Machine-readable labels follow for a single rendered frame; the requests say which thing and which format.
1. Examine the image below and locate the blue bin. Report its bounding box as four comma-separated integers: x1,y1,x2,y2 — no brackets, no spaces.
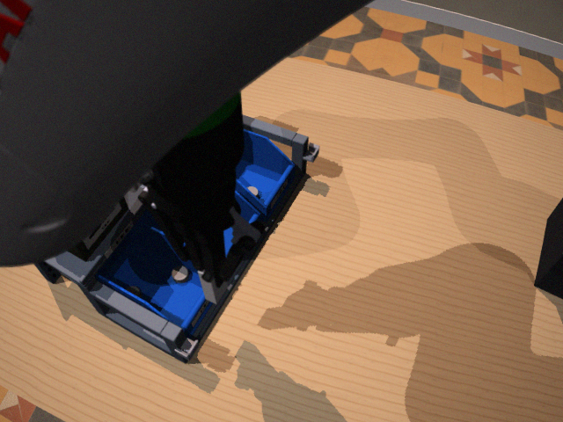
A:
95,221,213,338
236,129,292,222
138,191,258,256

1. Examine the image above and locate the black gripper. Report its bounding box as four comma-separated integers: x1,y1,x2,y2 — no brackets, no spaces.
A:
138,168,265,304

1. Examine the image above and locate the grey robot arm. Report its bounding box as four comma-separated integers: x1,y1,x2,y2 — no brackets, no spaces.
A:
0,0,374,267

